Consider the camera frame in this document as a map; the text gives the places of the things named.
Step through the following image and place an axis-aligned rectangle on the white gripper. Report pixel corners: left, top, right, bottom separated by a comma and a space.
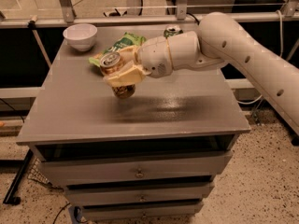
104, 36, 172, 87

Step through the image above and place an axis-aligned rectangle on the orange soda can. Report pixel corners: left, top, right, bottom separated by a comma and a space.
100, 51, 135, 99

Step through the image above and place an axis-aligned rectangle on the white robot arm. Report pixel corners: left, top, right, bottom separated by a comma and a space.
100, 12, 299, 133

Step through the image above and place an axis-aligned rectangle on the green soda can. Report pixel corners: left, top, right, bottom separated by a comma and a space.
164, 25, 183, 38

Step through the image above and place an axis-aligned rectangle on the green chip bag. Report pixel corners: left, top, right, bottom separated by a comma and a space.
88, 32, 147, 67

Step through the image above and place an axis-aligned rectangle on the white bowl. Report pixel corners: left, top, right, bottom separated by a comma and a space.
63, 23, 97, 51

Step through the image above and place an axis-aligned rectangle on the grey drawer cabinet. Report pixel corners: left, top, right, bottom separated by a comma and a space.
16, 23, 251, 222

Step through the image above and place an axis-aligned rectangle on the top grey drawer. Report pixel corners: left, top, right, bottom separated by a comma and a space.
38, 151, 233, 186

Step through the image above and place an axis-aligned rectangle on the grey drawer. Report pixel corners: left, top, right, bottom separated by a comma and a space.
66, 182, 214, 206
38, 151, 233, 186
83, 200, 203, 221

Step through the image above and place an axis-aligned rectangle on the middle grey drawer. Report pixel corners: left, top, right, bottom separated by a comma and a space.
66, 182, 214, 206

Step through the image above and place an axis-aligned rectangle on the bottom grey drawer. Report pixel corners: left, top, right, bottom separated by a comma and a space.
83, 200, 203, 221

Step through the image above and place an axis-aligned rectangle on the black floor stand leg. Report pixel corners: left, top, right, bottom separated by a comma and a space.
1, 150, 33, 205

